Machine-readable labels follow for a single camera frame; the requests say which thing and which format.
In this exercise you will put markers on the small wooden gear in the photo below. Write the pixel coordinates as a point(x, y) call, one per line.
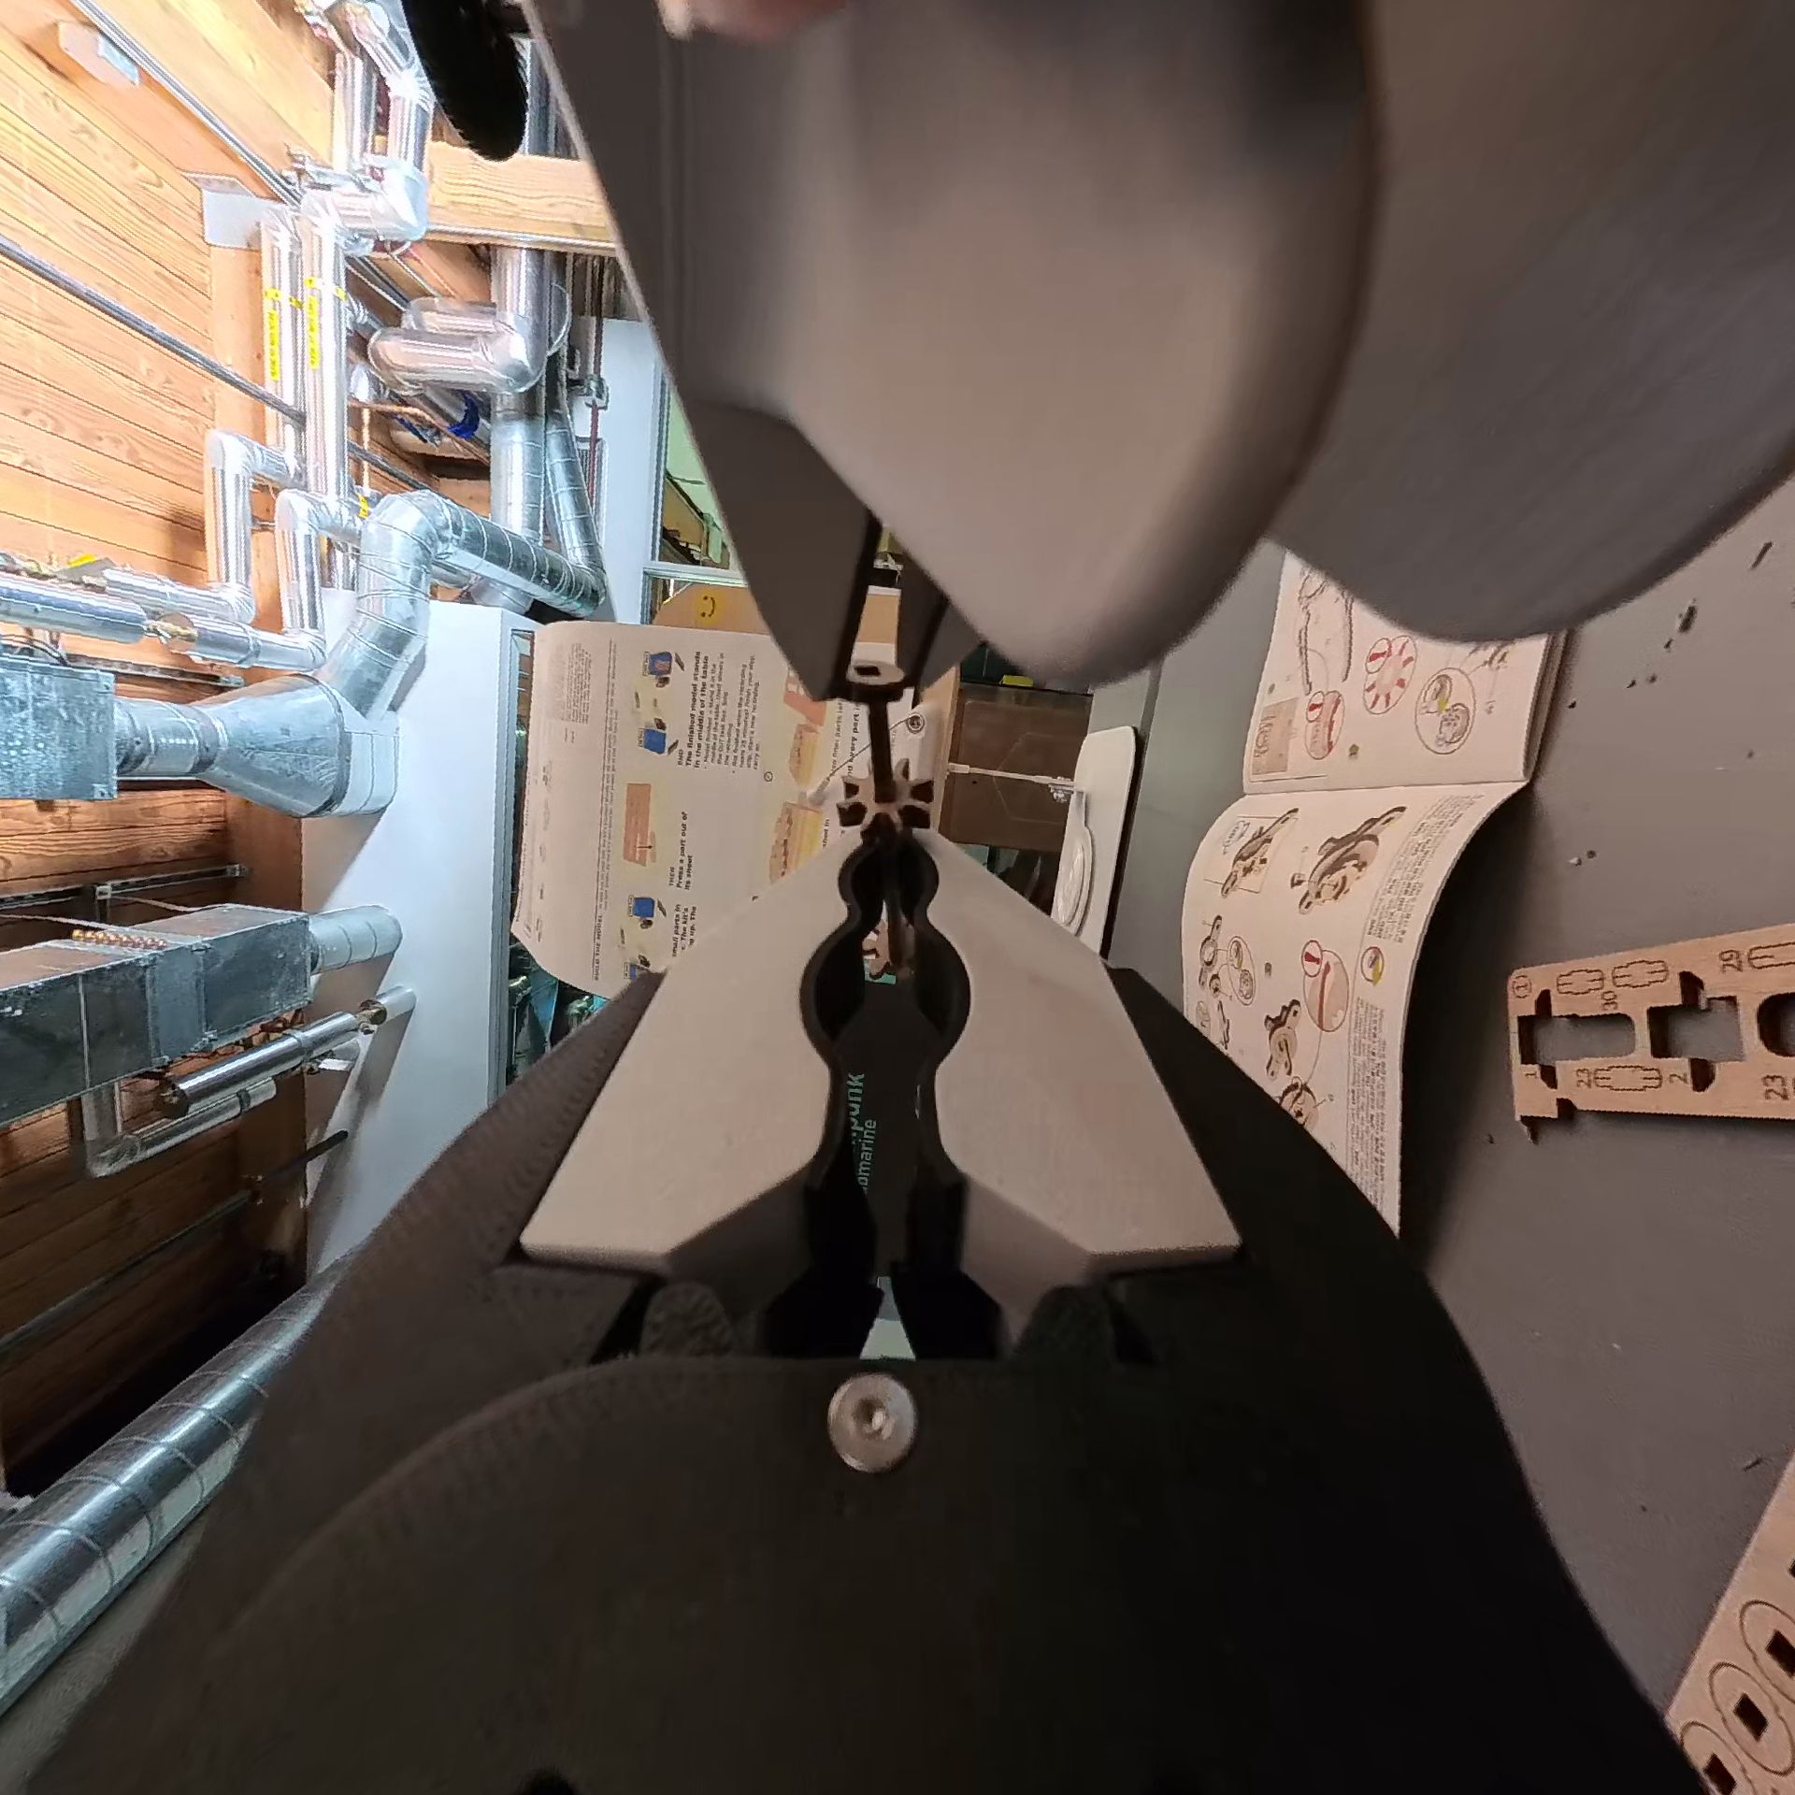
point(887, 802)

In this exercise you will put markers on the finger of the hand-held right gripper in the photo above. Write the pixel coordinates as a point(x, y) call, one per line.
point(786, 561)
point(938, 630)

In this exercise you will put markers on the grey metal duct box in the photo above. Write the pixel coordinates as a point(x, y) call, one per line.
point(141, 994)
point(57, 729)

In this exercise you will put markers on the large silver duct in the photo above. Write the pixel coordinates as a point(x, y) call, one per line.
point(113, 1527)

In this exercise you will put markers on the cluster of silver ceiling pipes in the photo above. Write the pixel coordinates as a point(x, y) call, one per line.
point(407, 546)

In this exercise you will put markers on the thin wooden axle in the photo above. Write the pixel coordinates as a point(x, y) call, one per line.
point(878, 736)

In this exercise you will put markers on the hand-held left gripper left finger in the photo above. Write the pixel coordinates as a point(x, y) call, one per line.
point(674, 1122)

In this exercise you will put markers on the black cardboard box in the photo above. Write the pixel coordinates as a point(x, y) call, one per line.
point(887, 1051)

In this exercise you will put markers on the open instruction booklet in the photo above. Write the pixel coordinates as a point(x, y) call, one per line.
point(1347, 910)

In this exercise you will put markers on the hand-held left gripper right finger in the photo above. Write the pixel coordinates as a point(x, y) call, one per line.
point(1080, 1122)

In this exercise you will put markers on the small wooden parts strip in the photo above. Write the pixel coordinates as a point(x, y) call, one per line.
point(1585, 981)

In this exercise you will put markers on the white printed sign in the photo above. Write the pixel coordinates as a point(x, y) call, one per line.
point(631, 785)

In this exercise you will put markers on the laser-cut wooden parts sheet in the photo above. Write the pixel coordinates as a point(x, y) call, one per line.
point(1770, 1570)

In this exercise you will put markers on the brown cardboard box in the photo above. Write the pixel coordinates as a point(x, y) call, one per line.
point(1024, 757)

